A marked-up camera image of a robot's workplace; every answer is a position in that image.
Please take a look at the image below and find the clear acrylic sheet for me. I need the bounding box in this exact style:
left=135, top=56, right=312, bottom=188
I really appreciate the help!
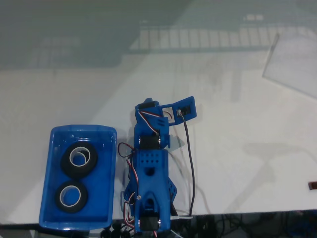
left=262, top=32, right=317, bottom=100

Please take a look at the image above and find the blue camera mount frame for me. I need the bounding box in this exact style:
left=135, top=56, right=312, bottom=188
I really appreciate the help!
left=159, top=95, right=198, bottom=124

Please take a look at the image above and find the blue plastic bin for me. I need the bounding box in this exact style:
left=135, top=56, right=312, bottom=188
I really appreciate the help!
left=39, top=123, right=117, bottom=229

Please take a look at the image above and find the black camera cable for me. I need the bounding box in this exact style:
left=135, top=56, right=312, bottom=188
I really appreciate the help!
left=179, top=114, right=196, bottom=216

